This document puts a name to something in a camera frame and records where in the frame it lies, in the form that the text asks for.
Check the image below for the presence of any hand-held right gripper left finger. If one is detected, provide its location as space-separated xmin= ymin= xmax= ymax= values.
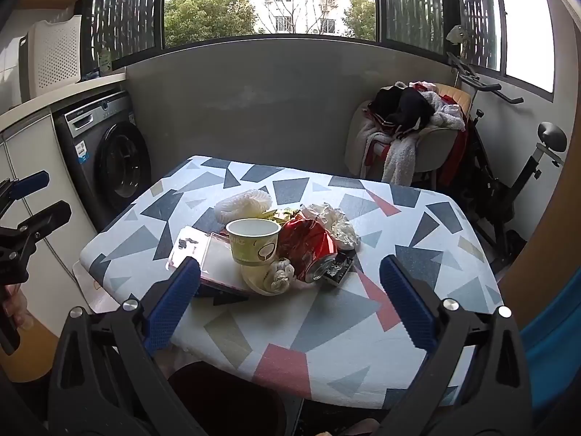
xmin=48 ymin=257 xmax=203 ymax=436

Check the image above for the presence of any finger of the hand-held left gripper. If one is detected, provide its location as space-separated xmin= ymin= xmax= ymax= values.
xmin=0 ymin=201 xmax=72 ymax=248
xmin=0 ymin=170 xmax=50 ymax=219

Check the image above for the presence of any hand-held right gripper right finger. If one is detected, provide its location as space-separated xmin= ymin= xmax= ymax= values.
xmin=379 ymin=255 xmax=532 ymax=436

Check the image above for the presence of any clear plastic packaging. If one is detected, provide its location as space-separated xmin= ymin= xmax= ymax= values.
xmin=167 ymin=227 xmax=212 ymax=270

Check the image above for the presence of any red cigarette box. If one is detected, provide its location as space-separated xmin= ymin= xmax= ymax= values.
xmin=200 ymin=231 xmax=249 ymax=298

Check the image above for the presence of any small silver black packet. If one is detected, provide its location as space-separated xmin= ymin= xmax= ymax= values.
xmin=318 ymin=252 xmax=355 ymax=288

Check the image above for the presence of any cream paper cup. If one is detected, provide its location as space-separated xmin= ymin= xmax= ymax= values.
xmin=240 ymin=261 xmax=275 ymax=297

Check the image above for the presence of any yellow-green paper cup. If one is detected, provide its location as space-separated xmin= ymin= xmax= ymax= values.
xmin=226 ymin=218 xmax=283 ymax=266

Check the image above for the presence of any white plastic bag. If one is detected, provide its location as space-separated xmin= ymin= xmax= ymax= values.
xmin=302 ymin=202 xmax=361 ymax=250

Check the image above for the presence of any white tissue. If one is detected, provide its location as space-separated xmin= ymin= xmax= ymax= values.
xmin=268 ymin=258 xmax=296 ymax=292

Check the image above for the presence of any dark brown trash bin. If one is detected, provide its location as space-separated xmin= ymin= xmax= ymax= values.
xmin=168 ymin=361 xmax=302 ymax=436

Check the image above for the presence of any white foam fruit net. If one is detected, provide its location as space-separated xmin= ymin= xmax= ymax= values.
xmin=213 ymin=188 xmax=273 ymax=225

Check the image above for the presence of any crushed red can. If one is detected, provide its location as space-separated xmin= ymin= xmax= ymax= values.
xmin=277 ymin=215 xmax=339 ymax=282

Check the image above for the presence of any gold foil wrapper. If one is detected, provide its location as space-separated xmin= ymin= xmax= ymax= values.
xmin=261 ymin=208 xmax=302 ymax=225

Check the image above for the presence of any person's left hand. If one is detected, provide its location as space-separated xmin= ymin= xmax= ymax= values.
xmin=2 ymin=284 xmax=35 ymax=333

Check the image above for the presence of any white cabinet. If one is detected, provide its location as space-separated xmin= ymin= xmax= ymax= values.
xmin=0 ymin=104 xmax=98 ymax=314

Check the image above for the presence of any white patterned sheet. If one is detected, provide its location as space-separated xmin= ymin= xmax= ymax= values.
xmin=73 ymin=261 xmax=125 ymax=315

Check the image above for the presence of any grey washing machine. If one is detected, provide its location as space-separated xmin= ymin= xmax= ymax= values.
xmin=53 ymin=91 xmax=153 ymax=232

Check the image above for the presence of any patterned tablecloth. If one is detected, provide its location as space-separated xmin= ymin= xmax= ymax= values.
xmin=79 ymin=154 xmax=502 ymax=409

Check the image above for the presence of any white perforated basket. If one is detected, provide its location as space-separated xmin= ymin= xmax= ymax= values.
xmin=18 ymin=15 xmax=83 ymax=101

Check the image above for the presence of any black exercise bike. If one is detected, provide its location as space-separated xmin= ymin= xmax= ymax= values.
xmin=447 ymin=50 xmax=568 ymax=273

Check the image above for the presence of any white fluffy garment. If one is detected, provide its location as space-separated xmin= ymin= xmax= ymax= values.
xmin=356 ymin=81 xmax=466 ymax=186

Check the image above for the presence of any red garment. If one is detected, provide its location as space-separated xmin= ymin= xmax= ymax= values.
xmin=433 ymin=129 xmax=474 ymax=188

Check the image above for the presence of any pile of clothes on chair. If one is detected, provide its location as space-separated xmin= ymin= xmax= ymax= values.
xmin=345 ymin=82 xmax=473 ymax=187

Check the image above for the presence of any black garment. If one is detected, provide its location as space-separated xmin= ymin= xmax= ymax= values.
xmin=367 ymin=85 xmax=434 ymax=141

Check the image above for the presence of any black perforated window screen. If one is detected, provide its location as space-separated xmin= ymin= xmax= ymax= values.
xmin=456 ymin=0 xmax=502 ymax=71
xmin=374 ymin=0 xmax=455 ymax=55
xmin=91 ymin=0 xmax=165 ymax=71

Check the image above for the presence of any green tree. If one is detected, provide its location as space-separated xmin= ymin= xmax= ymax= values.
xmin=164 ymin=0 xmax=255 ymax=48

